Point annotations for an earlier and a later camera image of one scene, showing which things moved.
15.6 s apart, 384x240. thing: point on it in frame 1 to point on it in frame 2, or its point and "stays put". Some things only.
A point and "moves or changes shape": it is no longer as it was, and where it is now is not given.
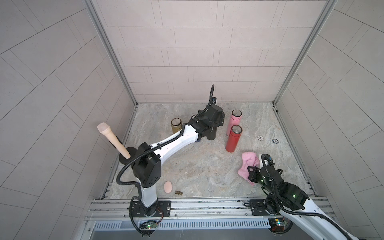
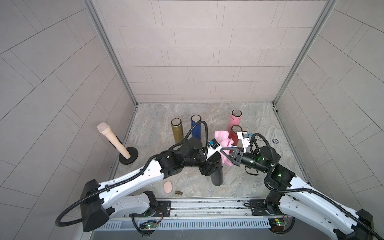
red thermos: (234, 135) stays put
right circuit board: (277, 224) stays put
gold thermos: (176, 124) stays put
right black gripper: (254, 172) to (238, 157)
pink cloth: (248, 159) moves or changes shape
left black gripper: (217, 122) to (207, 169)
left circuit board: (148, 225) stays put
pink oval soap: (168, 187) stays put
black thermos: (212, 135) to (217, 177)
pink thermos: (235, 119) stays put
